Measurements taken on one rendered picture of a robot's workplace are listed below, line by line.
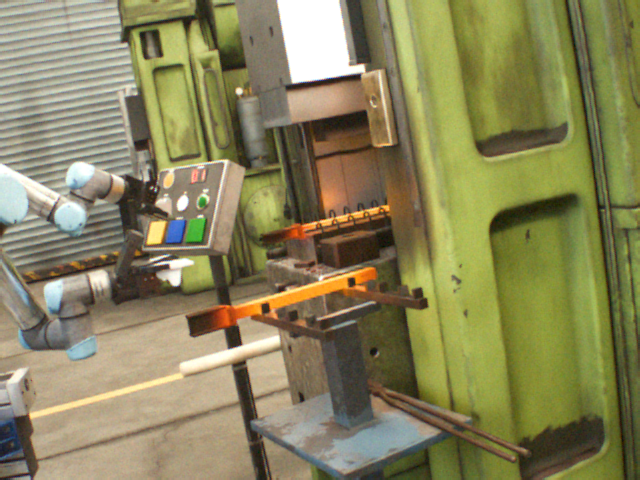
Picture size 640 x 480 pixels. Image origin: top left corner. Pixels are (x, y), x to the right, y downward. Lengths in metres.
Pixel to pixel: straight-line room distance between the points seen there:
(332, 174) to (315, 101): 0.36
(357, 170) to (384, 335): 0.59
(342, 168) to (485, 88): 0.64
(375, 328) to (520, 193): 0.47
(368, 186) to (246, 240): 4.52
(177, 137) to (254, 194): 0.81
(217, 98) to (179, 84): 0.36
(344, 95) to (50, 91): 7.98
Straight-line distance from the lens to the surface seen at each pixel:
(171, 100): 6.87
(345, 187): 2.33
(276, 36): 2.00
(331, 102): 2.04
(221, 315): 1.63
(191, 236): 2.45
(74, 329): 1.93
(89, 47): 9.97
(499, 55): 1.88
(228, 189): 2.45
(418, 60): 1.70
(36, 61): 9.89
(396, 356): 1.99
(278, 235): 2.05
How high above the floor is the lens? 1.28
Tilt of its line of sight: 9 degrees down
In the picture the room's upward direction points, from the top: 10 degrees counter-clockwise
